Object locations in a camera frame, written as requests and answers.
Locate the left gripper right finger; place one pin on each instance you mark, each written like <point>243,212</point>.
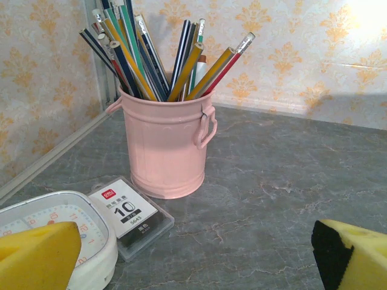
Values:
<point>362,262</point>

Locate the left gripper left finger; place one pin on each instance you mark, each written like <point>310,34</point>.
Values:
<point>36,259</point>

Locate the clear plastic refill case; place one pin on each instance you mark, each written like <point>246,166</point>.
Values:
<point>127,208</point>

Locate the pink metal pencil bucket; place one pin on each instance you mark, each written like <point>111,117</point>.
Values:
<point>166,145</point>

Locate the plain navy pencil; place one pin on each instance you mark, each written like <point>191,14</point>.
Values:
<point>125,66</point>

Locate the navy white striped pencil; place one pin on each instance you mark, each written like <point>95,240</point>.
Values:
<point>181,51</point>
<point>96,48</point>

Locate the yellow black striped pencil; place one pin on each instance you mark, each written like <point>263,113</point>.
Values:
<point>211,74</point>
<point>130,60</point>
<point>187,69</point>

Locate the red pencil with eraser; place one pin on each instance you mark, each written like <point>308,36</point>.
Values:
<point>229,62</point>

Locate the navy pencil white end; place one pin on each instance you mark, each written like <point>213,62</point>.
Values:
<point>151,48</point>

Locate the teal white striped pencil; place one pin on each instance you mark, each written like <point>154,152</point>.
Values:
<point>131,36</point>

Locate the white marker brown cap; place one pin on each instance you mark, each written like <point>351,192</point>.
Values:
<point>200,71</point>

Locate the green pencil with eraser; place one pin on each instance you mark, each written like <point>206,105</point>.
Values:
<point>200,37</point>

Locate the aluminium frame rail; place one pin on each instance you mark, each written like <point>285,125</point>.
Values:
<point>54,155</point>
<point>257,109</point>

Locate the aluminium frame post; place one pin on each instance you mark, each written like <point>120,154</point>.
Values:
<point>104,75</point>

